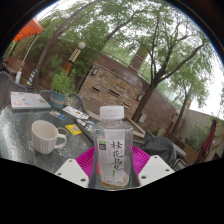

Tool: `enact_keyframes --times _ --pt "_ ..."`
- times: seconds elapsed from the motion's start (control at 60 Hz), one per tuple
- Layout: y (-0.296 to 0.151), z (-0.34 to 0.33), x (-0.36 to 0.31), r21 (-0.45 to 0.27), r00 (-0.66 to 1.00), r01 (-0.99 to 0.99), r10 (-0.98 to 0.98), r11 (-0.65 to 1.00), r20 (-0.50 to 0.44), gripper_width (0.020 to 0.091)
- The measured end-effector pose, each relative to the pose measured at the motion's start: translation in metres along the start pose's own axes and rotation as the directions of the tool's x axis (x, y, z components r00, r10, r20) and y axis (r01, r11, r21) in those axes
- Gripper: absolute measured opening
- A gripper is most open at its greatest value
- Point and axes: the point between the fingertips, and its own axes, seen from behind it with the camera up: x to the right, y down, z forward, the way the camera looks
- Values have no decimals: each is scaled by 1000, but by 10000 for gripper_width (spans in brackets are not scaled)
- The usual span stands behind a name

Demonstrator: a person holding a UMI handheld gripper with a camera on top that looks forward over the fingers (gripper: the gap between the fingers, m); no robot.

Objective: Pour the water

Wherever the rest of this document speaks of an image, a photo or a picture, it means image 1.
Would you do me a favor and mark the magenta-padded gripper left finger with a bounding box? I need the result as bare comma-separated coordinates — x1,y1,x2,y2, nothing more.
54,146,99,189

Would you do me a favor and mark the dark-trunked green tree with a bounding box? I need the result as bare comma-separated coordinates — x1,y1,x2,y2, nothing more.
33,0,108,91
99,0,216,123

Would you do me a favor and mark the globe-topped lamp post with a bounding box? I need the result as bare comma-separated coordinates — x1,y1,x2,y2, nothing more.
63,41,87,73

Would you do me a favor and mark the yellow card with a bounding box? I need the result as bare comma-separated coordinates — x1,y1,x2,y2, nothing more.
65,123,83,136

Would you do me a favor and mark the clear plastic drink bottle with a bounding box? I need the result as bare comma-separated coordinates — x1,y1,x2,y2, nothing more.
93,105,134,190

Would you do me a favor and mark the blue yellow striped bollard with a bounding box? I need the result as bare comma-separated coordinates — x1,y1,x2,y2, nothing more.
25,68,38,87

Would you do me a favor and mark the closed maroon patio umbrella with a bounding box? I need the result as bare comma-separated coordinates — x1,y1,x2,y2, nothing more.
198,117,218,163

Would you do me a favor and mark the grey wall box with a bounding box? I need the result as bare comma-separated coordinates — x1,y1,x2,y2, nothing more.
138,113,148,124

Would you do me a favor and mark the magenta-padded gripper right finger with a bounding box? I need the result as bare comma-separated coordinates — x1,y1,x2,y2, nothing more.
129,145,175,188

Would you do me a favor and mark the small colourful sticker card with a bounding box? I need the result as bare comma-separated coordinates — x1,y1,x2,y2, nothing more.
49,110,67,121

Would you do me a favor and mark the silver laptop with stickers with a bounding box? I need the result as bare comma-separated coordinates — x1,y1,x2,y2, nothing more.
9,91,52,111

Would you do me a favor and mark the white printed card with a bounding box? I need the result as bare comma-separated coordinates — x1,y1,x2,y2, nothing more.
62,105,90,120

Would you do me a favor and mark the tape roll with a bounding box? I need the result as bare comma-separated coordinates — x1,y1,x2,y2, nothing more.
55,126,70,137

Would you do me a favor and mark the orange canopy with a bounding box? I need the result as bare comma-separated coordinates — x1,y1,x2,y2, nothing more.
13,18,44,43

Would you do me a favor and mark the green plant in blue pot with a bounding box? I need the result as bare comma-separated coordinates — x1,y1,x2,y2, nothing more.
49,68,77,109

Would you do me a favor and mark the white ribbed mug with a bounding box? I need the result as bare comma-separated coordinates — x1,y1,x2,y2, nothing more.
31,119,68,155

